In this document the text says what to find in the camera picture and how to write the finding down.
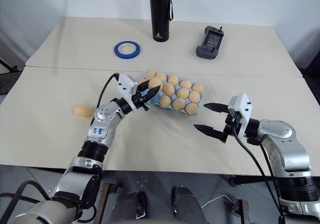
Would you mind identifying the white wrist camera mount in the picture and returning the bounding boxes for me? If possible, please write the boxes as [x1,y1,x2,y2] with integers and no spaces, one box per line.
[116,73,139,111]
[227,92,254,138]

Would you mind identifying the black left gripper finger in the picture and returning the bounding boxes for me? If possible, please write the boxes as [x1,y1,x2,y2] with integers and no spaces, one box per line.
[142,85,161,105]
[136,79,152,94]

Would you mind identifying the dark object beside table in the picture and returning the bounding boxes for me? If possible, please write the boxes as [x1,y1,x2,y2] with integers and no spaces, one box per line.
[300,55,320,85]

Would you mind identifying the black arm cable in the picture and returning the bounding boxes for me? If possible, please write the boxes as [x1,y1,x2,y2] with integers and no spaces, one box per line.
[258,143,283,194]
[96,73,120,109]
[232,128,286,224]

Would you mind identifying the black table frame bar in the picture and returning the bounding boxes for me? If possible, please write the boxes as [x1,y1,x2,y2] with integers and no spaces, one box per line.
[230,175,279,187]

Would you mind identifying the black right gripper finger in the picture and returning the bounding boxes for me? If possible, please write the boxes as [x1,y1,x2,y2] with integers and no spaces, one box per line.
[203,102,230,114]
[193,124,225,140]

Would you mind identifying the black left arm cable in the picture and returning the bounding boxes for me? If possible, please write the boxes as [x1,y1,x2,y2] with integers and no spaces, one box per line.
[96,73,120,109]

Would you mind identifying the black robot body cable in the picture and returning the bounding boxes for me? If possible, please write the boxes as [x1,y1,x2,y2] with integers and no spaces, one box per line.
[0,180,52,211]

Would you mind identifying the black thermos bottle with strap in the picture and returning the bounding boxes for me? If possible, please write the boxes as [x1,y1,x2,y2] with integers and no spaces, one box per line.
[148,0,174,43]

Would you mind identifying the grey handheld remote controller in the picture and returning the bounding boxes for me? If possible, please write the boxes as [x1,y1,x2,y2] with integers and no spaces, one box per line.
[195,25,225,60]

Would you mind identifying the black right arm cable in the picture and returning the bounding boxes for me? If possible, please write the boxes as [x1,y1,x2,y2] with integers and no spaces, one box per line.
[258,143,283,194]
[232,128,286,224]

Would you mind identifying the blue tape roll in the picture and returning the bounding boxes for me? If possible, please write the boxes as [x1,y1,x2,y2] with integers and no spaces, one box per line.
[113,40,142,59]

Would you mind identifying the dark rounded shape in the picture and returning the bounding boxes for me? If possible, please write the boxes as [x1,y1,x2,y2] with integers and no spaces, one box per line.
[111,190,149,224]
[170,185,206,224]

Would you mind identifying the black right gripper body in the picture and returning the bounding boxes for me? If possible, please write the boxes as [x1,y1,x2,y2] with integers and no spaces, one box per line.
[219,112,240,144]

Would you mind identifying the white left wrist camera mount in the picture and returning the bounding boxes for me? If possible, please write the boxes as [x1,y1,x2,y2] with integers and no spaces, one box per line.
[116,73,139,111]

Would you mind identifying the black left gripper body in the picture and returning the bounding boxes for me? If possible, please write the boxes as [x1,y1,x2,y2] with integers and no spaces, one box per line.
[130,90,151,112]

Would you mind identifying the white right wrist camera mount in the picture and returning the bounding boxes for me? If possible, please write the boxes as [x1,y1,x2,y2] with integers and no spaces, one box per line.
[227,92,254,138]

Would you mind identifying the thin white cable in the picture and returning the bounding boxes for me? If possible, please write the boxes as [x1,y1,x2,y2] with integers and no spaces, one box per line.
[200,193,236,210]

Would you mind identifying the blue egg carton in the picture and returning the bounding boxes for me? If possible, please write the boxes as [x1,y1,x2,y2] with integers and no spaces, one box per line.
[136,70,205,116]

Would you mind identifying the dark stand beside table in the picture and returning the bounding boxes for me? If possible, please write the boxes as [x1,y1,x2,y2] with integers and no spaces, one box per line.
[0,58,23,95]

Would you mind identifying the rusty metal bracket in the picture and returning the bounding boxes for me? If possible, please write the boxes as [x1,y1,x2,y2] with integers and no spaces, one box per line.
[98,182,119,224]
[233,198,251,224]

